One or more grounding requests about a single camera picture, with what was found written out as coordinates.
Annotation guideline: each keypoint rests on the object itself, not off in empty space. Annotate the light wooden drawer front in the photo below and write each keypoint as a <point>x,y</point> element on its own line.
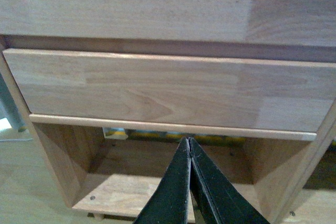
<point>245,97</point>

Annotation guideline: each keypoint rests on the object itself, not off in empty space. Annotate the light wooden shelf cabinet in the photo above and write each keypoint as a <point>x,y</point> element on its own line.
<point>118,177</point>

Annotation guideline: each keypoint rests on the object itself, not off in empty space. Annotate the grey metal table leg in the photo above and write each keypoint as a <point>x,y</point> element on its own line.
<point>10,110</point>

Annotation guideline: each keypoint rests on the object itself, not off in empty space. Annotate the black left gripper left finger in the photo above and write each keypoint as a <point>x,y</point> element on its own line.
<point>169,203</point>

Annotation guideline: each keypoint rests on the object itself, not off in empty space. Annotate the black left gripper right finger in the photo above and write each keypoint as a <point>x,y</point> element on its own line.
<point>214,198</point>

